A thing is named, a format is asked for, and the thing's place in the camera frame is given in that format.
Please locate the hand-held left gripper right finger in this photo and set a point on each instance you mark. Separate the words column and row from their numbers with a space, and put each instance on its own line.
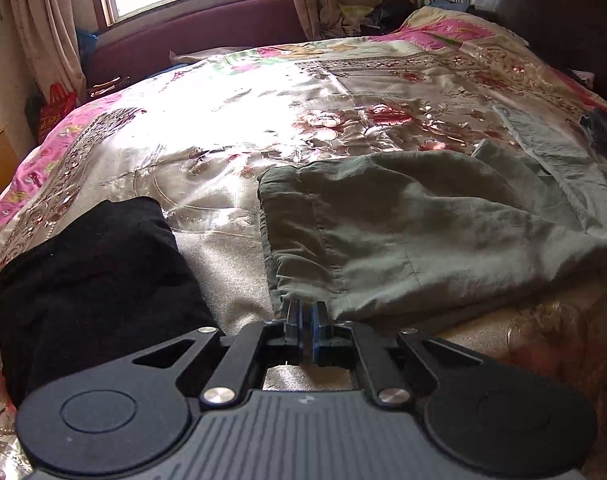
column 316, row 332

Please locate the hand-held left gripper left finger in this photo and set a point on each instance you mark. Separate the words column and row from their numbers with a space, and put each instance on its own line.
column 293, row 332

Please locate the olive green pants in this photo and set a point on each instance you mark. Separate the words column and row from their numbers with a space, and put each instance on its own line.
column 408, row 230

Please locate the black folded cloth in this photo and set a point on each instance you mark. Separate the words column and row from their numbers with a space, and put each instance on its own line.
column 98, row 280

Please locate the floral satin bedspread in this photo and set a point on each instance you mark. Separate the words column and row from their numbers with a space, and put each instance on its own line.
column 223, row 120

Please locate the beige cushion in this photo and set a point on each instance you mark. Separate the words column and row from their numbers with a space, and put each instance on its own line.
column 208, row 56

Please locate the grey cloth garment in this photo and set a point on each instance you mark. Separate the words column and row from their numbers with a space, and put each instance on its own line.
column 553, row 155

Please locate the maroon window seat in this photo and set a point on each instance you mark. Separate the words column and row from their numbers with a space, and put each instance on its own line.
column 198, row 30

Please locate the pale yellow cloth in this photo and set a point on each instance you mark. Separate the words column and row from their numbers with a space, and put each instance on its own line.
column 356, row 16

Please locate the red bag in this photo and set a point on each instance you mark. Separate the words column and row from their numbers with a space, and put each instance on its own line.
column 56, row 110

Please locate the black cloth heap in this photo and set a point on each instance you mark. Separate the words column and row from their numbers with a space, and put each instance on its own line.
column 396, row 12

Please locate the dark blue cloth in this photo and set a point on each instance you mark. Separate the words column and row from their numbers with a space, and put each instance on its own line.
column 606, row 132

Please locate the blue plastic bag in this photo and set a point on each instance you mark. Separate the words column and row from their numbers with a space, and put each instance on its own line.
column 86, row 47

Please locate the dark headboard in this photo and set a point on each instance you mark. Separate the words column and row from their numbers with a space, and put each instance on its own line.
column 548, row 5

